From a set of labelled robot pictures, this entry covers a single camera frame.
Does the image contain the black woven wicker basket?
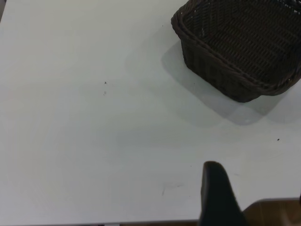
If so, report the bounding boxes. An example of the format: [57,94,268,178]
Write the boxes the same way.
[171,0,301,103]

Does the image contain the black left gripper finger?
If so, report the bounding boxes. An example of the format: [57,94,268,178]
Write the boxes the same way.
[198,161,248,226]

